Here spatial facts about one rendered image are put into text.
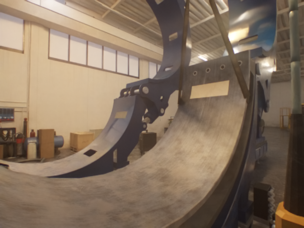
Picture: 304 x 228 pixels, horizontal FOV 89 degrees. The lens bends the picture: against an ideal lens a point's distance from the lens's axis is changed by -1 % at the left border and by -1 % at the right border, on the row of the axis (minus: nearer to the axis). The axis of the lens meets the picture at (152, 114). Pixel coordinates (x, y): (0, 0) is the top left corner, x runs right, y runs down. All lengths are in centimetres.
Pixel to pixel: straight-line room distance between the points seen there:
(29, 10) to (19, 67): 256
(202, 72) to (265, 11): 217
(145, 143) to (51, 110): 511
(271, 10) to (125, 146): 337
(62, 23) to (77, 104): 417
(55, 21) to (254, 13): 855
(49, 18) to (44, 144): 590
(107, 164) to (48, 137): 550
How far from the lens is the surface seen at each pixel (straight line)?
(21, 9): 983
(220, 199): 114
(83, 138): 828
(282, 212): 46
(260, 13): 375
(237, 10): 396
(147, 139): 737
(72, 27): 1017
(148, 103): 349
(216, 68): 175
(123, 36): 1165
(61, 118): 961
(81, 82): 1011
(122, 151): 278
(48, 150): 799
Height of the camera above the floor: 169
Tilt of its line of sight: 1 degrees up
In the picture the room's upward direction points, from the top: straight up
